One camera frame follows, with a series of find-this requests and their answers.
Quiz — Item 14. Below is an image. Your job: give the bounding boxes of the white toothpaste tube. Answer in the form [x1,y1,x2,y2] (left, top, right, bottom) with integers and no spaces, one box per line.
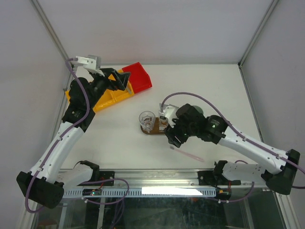
[159,104,167,126]

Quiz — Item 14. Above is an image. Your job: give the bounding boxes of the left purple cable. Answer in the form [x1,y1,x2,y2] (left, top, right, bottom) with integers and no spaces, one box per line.
[25,58,131,213]

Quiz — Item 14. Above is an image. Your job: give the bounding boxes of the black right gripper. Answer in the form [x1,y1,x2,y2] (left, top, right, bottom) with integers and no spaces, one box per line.
[163,115,198,148]

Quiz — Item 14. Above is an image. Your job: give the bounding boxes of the clear plastic cup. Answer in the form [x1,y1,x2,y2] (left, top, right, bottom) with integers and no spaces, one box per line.
[139,111,156,132]

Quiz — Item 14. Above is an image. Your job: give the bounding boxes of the pale green cup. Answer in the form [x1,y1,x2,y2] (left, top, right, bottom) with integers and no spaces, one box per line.
[193,105,203,114]

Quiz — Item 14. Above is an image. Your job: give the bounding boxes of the yellow toothbrush bin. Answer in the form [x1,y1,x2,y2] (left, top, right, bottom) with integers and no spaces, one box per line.
[110,81,134,103]

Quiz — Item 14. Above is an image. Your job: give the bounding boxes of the left aluminium frame post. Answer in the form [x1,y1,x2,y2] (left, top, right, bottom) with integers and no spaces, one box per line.
[29,0,69,61]

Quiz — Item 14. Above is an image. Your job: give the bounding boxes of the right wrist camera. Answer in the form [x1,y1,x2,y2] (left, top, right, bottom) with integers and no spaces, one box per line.
[159,104,179,128]

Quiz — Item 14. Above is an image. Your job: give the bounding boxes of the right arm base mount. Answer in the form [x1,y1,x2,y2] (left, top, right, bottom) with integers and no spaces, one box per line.
[197,160,241,187]

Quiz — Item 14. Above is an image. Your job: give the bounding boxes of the oval wooden tray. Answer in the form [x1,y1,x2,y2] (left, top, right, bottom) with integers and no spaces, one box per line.
[140,117,164,135]

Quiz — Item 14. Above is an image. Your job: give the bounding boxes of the white slotted cable duct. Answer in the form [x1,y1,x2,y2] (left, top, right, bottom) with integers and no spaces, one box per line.
[63,187,216,198]

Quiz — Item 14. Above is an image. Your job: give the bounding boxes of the aluminium frame post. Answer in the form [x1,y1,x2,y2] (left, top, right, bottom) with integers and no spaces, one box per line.
[238,0,280,68]
[29,0,69,61]

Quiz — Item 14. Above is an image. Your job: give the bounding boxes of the right aluminium frame post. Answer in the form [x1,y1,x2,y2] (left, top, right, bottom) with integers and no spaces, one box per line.
[238,0,280,68]

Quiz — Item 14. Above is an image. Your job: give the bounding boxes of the purple cable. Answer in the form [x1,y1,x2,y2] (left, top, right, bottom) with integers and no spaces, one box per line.
[25,58,131,213]
[161,92,305,203]

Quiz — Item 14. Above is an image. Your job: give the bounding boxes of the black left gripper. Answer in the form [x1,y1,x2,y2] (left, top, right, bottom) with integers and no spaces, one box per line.
[87,68,130,109]

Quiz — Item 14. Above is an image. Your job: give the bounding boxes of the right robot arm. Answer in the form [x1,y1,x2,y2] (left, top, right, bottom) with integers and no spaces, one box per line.
[160,104,300,195]

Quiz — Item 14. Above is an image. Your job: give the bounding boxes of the clear compartment organizer box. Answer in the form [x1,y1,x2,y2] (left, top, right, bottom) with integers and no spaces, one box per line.
[158,111,168,132]

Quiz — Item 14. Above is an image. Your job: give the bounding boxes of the red plastic bin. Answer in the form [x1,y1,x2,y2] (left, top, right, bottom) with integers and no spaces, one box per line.
[122,62,152,94]

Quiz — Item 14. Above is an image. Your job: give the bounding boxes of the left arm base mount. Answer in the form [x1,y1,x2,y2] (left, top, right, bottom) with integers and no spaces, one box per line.
[73,160,115,182]

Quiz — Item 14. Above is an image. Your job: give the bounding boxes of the yellow toothpaste bin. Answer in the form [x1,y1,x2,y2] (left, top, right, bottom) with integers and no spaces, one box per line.
[93,89,115,112]

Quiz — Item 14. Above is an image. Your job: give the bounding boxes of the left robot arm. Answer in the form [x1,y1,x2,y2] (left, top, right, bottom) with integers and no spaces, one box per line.
[17,68,131,213]

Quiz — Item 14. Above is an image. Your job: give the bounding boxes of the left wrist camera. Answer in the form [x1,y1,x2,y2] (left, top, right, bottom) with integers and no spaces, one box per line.
[72,55,105,77]

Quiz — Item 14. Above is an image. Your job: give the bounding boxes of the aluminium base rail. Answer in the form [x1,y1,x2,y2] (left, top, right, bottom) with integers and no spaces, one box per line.
[57,169,282,191]

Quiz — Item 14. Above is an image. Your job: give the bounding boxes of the empty yellow bin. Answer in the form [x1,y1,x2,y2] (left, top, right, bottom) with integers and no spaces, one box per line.
[65,90,71,102]

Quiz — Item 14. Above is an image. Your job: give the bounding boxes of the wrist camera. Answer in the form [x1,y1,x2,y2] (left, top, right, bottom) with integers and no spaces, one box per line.
[72,55,105,77]
[159,104,179,128]

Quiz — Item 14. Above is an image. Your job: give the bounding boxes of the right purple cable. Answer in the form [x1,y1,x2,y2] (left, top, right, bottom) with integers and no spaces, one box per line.
[161,92,305,203]

